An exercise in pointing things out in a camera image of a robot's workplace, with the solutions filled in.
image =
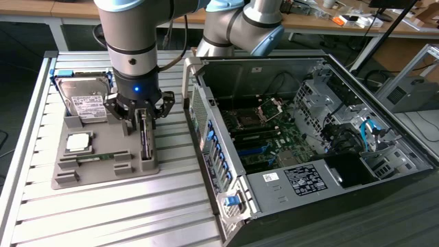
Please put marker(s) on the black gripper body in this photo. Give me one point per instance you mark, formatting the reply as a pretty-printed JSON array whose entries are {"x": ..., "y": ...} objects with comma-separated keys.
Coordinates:
[{"x": 136, "y": 87}]

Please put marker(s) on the green GPU with metal bracket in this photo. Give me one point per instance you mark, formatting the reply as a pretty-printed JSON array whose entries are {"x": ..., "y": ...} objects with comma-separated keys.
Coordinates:
[{"x": 146, "y": 139}]

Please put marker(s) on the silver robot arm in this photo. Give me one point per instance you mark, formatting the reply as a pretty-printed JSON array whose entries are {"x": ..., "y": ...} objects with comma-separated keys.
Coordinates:
[{"x": 129, "y": 38}]

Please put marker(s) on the hard disk in blue caddy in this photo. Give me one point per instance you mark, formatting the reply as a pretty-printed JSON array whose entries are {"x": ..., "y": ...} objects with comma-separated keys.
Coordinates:
[{"x": 85, "y": 100}]

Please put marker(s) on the silver CPU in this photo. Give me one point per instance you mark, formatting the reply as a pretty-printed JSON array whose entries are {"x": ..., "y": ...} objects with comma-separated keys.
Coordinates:
[{"x": 77, "y": 142}]

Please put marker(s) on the green RAM stick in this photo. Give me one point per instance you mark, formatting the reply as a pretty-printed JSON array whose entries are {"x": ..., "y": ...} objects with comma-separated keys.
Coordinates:
[{"x": 97, "y": 156}]

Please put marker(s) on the open PC case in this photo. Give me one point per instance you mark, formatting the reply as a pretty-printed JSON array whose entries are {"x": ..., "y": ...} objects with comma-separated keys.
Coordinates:
[{"x": 232, "y": 77}]

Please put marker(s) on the grey parts rack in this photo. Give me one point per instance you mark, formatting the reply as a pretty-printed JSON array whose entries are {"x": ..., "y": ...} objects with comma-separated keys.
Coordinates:
[{"x": 102, "y": 169}]

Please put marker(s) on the CPU socket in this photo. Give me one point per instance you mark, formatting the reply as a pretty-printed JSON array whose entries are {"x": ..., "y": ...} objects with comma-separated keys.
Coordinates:
[{"x": 248, "y": 118}]

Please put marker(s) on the open socket cover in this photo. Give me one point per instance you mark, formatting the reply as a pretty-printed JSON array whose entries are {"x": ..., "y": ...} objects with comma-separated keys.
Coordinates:
[{"x": 272, "y": 108}]

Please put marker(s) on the blue expansion slot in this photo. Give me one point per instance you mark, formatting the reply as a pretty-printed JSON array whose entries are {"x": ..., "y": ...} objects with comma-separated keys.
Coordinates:
[{"x": 253, "y": 151}]

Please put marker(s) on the green motherboard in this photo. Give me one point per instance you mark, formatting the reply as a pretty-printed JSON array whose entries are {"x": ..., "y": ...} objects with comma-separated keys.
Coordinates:
[{"x": 291, "y": 144}]

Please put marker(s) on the grey chipset heatsink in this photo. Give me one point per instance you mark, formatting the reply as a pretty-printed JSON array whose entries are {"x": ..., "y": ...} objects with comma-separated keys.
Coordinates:
[{"x": 288, "y": 157}]

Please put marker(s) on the blue case latch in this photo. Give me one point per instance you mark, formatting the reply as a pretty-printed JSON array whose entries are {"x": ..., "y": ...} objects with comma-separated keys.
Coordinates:
[{"x": 231, "y": 201}]

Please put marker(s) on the wooden desk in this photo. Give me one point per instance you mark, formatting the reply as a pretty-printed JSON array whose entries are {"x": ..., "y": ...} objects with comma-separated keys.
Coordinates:
[{"x": 33, "y": 7}]

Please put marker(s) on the metal power supply unit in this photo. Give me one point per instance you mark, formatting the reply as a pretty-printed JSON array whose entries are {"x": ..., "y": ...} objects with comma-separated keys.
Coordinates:
[{"x": 273, "y": 190}]

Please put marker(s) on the orange box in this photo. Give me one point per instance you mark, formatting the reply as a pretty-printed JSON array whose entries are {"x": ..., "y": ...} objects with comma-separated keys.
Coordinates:
[{"x": 340, "y": 20}]

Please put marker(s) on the white cup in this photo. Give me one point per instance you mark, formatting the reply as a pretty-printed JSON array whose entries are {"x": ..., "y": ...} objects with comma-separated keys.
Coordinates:
[{"x": 329, "y": 3}]

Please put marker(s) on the white box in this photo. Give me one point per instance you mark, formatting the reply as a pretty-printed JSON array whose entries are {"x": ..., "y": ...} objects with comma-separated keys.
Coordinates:
[{"x": 375, "y": 23}]

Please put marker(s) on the black stand pole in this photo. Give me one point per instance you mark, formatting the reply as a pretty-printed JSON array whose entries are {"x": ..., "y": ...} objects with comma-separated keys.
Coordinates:
[{"x": 388, "y": 33}]

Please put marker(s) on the grey equipment box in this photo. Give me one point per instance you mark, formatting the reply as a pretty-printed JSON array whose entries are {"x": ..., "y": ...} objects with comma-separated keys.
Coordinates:
[{"x": 411, "y": 97}]

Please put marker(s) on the brown cardboard box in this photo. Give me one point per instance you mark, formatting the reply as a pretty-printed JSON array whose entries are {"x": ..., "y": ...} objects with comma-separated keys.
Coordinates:
[{"x": 428, "y": 13}]

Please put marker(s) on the aluminium profile frame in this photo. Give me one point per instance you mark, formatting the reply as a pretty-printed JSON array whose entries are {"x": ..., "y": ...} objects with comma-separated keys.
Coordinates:
[{"x": 423, "y": 52}]

